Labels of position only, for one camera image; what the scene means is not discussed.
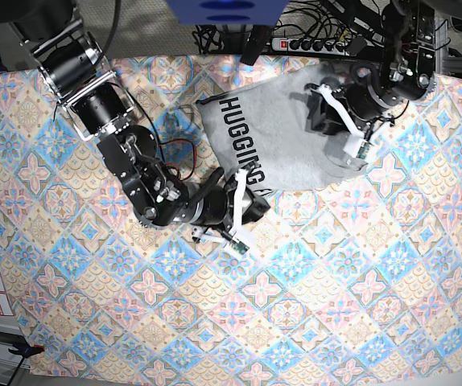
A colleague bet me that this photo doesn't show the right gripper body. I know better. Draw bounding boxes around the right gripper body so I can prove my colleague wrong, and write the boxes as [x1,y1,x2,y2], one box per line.
[188,179,270,229]

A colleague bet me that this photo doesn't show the white power strip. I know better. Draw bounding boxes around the white power strip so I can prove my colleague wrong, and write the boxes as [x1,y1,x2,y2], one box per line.
[270,38,350,56]

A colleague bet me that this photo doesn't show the patterned tile tablecloth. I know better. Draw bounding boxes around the patterned tile tablecloth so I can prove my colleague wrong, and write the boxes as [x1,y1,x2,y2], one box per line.
[0,70,462,385]

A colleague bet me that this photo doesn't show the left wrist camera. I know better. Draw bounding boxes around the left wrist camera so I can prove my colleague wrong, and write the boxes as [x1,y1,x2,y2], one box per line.
[343,135,377,163]

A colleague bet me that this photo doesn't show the black clamp bottom left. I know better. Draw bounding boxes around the black clamp bottom left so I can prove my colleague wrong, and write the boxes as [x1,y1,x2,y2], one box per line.
[8,343,44,359]

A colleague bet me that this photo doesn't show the blue mount plate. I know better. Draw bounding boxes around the blue mount plate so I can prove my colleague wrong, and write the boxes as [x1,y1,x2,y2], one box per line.
[166,0,289,26]

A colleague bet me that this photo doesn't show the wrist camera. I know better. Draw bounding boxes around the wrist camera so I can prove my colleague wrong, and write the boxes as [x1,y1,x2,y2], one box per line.
[224,235,254,259]
[343,135,377,163]

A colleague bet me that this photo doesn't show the black bracket under mount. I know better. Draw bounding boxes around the black bracket under mount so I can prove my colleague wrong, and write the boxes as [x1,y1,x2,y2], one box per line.
[240,25,272,66]

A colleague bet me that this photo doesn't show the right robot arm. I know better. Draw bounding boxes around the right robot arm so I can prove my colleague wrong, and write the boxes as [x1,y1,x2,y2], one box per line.
[0,1,270,246]

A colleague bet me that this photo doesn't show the tangled black cables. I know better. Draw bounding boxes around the tangled black cables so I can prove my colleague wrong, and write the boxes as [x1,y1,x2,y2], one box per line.
[191,23,232,55]

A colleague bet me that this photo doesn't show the grey T-shirt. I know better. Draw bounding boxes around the grey T-shirt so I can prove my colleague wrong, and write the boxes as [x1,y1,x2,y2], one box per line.
[196,62,367,194]

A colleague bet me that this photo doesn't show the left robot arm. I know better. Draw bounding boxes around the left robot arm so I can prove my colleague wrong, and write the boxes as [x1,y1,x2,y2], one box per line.
[305,1,435,141]

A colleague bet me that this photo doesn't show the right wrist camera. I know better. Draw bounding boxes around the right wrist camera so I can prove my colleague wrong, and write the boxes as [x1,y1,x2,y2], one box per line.
[224,235,254,259]

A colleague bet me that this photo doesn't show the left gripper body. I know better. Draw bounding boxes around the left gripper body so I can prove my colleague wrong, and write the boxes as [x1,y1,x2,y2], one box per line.
[318,76,394,137]

